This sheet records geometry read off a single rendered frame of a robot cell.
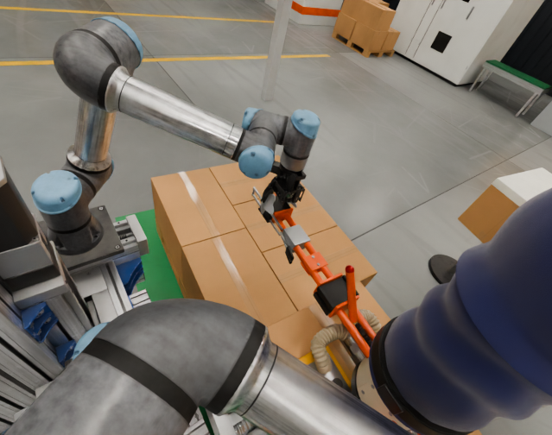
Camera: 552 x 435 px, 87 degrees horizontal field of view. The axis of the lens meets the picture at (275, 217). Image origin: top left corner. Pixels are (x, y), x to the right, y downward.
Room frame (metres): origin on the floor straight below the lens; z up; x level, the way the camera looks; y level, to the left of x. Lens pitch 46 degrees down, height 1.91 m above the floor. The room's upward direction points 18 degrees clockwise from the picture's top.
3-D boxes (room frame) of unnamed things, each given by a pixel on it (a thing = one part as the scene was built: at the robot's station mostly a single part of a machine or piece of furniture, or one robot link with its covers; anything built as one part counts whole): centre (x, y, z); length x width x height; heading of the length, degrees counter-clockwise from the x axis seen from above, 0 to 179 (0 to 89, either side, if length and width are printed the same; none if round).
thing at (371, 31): (8.31, -0.73, 0.45); 1.21 x 1.02 x 0.90; 48
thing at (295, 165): (0.70, 0.00, 1.44); 0.08 x 0.08 x 0.05
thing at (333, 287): (0.46, -0.23, 1.21); 0.10 x 0.08 x 0.06; 132
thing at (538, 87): (7.27, -3.84, 0.32); 1.25 x 0.50 x 0.64; 48
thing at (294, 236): (0.62, -0.08, 1.21); 0.07 x 0.07 x 0.04; 42
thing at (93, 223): (0.49, 0.60, 1.09); 0.15 x 0.15 x 0.10
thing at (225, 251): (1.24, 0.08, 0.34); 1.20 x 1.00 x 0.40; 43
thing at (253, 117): (0.67, 0.10, 1.51); 0.11 x 0.11 x 0.08; 8
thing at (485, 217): (1.84, -1.65, 0.82); 0.60 x 0.40 x 0.40; 128
